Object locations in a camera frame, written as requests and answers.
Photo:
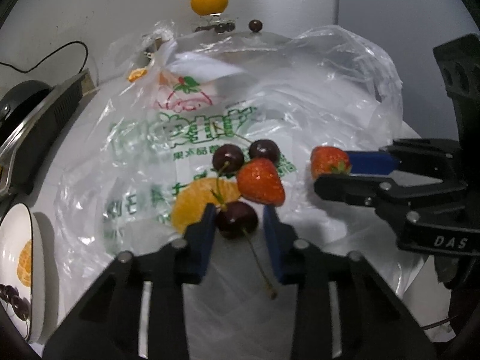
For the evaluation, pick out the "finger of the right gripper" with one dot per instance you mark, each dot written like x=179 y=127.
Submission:
x=354 y=190
x=377 y=163

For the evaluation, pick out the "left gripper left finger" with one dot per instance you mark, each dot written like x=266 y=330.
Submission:
x=105 y=322

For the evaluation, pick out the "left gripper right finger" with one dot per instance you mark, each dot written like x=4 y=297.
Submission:
x=373 y=321

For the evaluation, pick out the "dark cherry with stem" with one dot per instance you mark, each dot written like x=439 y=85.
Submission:
x=238 y=219

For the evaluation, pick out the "orange segment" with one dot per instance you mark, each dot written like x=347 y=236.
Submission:
x=191 y=202
x=24 y=266

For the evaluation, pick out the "red strawberry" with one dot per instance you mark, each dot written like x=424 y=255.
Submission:
x=258 y=181
x=329 y=160

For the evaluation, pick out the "white round plate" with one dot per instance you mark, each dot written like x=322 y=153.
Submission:
x=23 y=287

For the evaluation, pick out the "grey refrigerator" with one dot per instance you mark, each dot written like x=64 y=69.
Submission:
x=408 y=30

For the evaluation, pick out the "printed clear plastic bag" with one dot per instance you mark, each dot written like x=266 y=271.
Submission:
x=144 y=142

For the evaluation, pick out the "induction cooker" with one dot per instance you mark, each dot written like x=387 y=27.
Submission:
x=23 y=152

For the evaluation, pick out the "glass fruit container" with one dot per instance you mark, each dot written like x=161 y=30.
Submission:
x=218 y=23

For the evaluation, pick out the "small steel lidded pot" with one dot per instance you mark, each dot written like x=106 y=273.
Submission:
x=252 y=34

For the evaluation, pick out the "whole orange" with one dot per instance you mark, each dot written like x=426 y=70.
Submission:
x=208 y=7

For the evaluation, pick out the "black wok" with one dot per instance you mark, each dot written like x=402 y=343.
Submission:
x=18 y=102

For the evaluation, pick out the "peeled orange half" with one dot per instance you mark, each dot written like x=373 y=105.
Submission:
x=137 y=73

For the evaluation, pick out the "small crumpled plastic bag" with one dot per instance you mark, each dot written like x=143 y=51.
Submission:
x=136 y=49

